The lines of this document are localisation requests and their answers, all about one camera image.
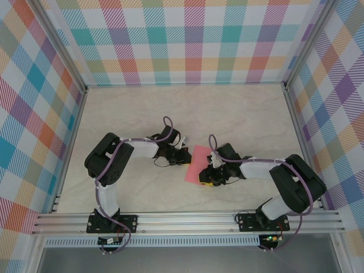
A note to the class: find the pink paper sheet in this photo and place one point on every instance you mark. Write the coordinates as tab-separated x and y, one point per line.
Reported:
196	167

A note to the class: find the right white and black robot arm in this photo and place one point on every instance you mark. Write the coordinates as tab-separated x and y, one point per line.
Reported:
256	169

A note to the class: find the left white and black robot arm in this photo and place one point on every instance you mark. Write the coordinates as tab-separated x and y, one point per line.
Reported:
142	149

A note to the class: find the grey metal shelf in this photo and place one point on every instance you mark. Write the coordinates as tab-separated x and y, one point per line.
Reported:
185	261

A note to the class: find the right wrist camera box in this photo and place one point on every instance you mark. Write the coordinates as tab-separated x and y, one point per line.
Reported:
214	160

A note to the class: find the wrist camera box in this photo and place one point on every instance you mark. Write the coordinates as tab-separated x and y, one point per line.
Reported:
185	140
214	160

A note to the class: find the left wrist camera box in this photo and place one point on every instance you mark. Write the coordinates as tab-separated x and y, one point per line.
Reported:
185	140

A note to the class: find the wide aluminium mounting rail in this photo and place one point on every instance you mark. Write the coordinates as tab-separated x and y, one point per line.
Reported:
185	223

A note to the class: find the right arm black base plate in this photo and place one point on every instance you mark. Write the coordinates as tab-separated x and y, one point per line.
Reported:
247	223

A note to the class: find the thin aluminium wall rail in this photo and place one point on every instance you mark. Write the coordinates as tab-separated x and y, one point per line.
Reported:
185	84

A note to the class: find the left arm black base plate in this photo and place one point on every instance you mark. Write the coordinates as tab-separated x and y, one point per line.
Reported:
132	223

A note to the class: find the aluminium side rail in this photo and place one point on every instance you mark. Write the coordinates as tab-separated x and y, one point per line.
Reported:
296	119
77	119

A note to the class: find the aluminium frame post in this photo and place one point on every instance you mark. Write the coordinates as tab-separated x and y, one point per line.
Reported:
62	42
305	42

